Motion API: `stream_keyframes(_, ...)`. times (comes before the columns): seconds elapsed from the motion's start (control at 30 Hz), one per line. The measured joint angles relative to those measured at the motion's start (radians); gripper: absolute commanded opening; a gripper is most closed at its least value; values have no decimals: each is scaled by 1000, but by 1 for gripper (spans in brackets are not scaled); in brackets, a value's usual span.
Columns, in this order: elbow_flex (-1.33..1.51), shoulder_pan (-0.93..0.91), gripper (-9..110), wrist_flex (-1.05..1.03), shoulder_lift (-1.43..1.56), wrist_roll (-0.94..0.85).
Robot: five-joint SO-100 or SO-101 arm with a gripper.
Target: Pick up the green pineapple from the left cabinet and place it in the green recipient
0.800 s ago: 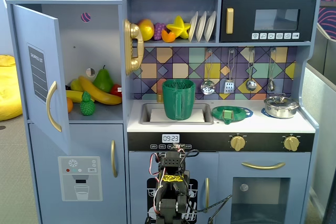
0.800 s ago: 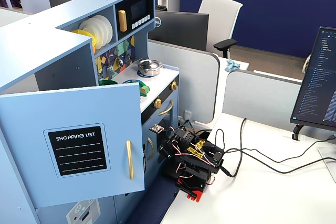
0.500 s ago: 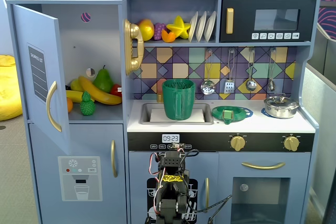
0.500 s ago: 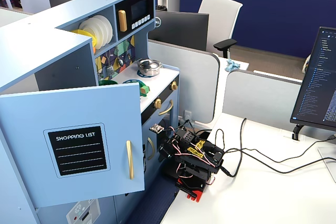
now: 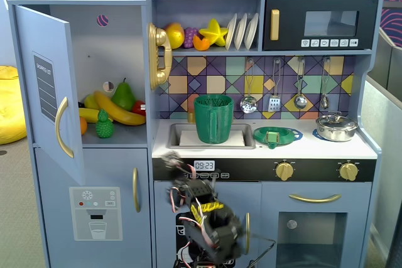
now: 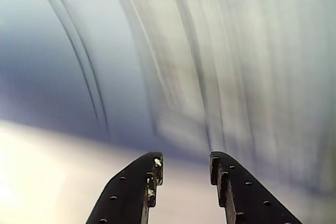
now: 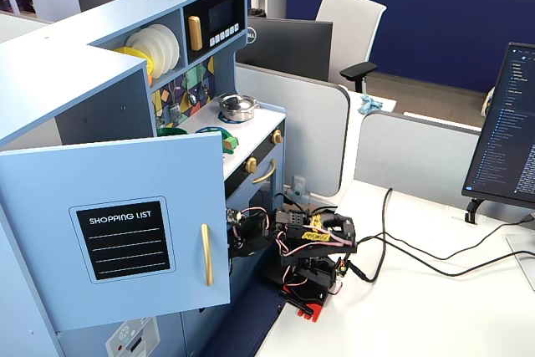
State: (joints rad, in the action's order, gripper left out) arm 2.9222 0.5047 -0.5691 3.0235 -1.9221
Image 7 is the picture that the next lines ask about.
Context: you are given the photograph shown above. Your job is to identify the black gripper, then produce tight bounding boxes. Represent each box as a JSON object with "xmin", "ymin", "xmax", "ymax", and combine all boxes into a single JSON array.
[{"xmin": 227, "ymin": 207, "xmax": 272, "ymax": 260}]

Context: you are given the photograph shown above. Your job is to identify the red arm base clamp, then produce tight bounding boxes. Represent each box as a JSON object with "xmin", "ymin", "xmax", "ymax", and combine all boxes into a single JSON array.
[{"xmin": 282, "ymin": 284, "xmax": 326, "ymax": 324}]

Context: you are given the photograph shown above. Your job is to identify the green recipient bowl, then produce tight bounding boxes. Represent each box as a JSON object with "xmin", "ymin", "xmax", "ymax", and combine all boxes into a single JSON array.
[{"xmin": 157, "ymin": 125, "xmax": 187, "ymax": 138}]

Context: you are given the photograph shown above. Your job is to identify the blue shopping list cabinet door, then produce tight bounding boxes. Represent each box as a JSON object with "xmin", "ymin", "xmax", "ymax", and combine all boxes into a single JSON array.
[{"xmin": 0, "ymin": 130, "xmax": 232, "ymax": 332}]

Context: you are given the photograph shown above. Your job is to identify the green plastic toy piece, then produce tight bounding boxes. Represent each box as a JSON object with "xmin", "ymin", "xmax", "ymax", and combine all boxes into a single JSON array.
[{"xmin": 222, "ymin": 132, "xmax": 240, "ymax": 156}]

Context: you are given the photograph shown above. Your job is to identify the grey desk divider panel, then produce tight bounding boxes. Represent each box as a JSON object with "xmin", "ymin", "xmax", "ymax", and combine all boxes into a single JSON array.
[
  {"xmin": 352, "ymin": 110, "xmax": 487, "ymax": 208},
  {"xmin": 234, "ymin": 62, "xmax": 352, "ymax": 198}
]

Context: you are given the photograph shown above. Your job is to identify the silver toy pot with lid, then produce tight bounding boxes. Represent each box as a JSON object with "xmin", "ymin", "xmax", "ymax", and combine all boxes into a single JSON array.
[{"xmin": 217, "ymin": 93, "xmax": 260, "ymax": 123}]

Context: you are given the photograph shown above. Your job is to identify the hanging silver toy utensil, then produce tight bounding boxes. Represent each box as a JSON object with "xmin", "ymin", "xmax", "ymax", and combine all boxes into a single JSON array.
[{"xmin": 168, "ymin": 88, "xmax": 184, "ymax": 119}]

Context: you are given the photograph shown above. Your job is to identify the blue crumpled cloth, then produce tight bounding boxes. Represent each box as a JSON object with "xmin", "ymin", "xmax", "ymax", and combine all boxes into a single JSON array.
[{"xmin": 357, "ymin": 94, "xmax": 384, "ymax": 116}]

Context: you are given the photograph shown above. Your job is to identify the black Dell monitor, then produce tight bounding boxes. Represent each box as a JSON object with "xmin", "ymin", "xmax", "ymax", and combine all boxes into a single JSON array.
[{"xmin": 236, "ymin": 17, "xmax": 334, "ymax": 83}]

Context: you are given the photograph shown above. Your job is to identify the white toy plate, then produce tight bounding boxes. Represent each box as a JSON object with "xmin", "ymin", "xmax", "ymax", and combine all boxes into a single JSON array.
[
  {"xmin": 141, "ymin": 25, "xmax": 176, "ymax": 76},
  {"xmin": 155, "ymin": 23, "xmax": 182, "ymax": 70}
]

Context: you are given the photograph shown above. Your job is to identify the white and yellow plates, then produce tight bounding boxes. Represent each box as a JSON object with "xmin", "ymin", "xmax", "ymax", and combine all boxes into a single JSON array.
[{"xmin": 125, "ymin": 29, "xmax": 167, "ymax": 80}]

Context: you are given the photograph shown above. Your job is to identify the yellow toy plate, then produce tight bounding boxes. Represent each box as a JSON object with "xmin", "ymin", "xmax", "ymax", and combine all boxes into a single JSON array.
[{"xmin": 112, "ymin": 45, "xmax": 155, "ymax": 79}]

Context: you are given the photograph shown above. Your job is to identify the toy microwave black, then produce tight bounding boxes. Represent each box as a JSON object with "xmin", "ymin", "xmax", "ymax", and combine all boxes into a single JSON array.
[{"xmin": 183, "ymin": 0, "xmax": 246, "ymax": 64}]

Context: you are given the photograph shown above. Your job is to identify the black monitor stand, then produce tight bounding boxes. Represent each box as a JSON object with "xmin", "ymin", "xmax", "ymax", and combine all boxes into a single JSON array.
[{"xmin": 464, "ymin": 197, "xmax": 489, "ymax": 225}]

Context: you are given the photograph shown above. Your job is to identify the white office chair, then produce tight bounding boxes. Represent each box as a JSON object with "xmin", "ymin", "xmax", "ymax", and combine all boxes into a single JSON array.
[{"xmin": 314, "ymin": 0, "xmax": 388, "ymax": 94}]

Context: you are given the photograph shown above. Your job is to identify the monitor showing code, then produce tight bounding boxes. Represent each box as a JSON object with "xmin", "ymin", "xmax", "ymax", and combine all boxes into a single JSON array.
[{"xmin": 461, "ymin": 41, "xmax": 535, "ymax": 210}]

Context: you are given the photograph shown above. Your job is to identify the gold cabinet door handle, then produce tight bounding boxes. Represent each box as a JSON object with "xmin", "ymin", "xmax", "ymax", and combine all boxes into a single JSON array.
[{"xmin": 200, "ymin": 222, "xmax": 215, "ymax": 288}]

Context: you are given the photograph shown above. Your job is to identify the gold oven handle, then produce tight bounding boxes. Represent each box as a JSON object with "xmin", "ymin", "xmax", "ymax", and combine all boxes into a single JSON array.
[{"xmin": 252, "ymin": 158, "xmax": 278, "ymax": 185}]

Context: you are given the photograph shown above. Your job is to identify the grey divider bracket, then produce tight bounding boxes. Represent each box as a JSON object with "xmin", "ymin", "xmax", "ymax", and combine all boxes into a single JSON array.
[{"xmin": 291, "ymin": 175, "xmax": 313, "ymax": 204}]

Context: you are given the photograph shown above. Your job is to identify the black cable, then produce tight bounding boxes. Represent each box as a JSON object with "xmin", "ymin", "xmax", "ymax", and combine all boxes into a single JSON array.
[
  {"xmin": 354, "ymin": 231, "xmax": 535, "ymax": 278},
  {"xmin": 347, "ymin": 187, "xmax": 535, "ymax": 283}
]

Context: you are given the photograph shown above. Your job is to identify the gold microwave handle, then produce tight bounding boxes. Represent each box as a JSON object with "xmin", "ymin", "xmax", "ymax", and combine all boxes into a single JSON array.
[{"xmin": 186, "ymin": 15, "xmax": 204, "ymax": 52}]

